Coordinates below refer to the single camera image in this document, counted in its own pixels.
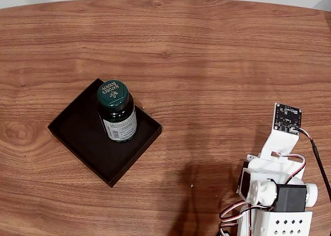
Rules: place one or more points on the green-capped dark pill bottle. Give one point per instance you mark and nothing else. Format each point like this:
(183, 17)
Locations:
(117, 111)

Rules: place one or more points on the shallow black cardboard box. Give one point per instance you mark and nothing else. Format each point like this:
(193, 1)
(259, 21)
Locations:
(85, 148)

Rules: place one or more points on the black camera board white mount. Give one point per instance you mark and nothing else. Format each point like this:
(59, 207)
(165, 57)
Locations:
(287, 118)

